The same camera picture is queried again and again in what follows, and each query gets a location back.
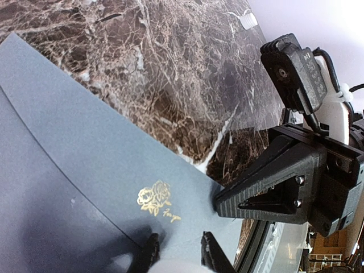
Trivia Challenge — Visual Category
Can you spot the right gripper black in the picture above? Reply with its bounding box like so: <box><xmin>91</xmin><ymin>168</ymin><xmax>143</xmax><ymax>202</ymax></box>
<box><xmin>213</xmin><ymin>125</ymin><xmax>363</xmax><ymax>237</ymax></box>

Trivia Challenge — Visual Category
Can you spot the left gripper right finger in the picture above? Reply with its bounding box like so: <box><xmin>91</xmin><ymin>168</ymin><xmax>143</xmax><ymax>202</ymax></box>
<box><xmin>201</xmin><ymin>231</ymin><xmax>236</xmax><ymax>273</ymax></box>

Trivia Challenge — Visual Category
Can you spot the black front table rail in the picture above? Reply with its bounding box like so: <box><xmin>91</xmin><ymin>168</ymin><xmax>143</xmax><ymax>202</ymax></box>
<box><xmin>234</xmin><ymin>220</ymin><xmax>274</xmax><ymax>272</ymax></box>

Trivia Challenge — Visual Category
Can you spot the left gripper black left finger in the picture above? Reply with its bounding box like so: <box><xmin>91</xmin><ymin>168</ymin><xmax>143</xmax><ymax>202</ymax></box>
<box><xmin>140</xmin><ymin>233</ymin><xmax>160</xmax><ymax>269</ymax></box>

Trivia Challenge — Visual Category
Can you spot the grey envelope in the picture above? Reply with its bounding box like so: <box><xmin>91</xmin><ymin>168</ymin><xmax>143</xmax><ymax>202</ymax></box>
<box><xmin>1</xmin><ymin>34</ymin><xmax>242</xmax><ymax>272</ymax></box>

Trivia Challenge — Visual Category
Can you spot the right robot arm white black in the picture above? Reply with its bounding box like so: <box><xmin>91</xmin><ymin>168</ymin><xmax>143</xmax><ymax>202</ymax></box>
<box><xmin>213</xmin><ymin>56</ymin><xmax>363</xmax><ymax>237</ymax></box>

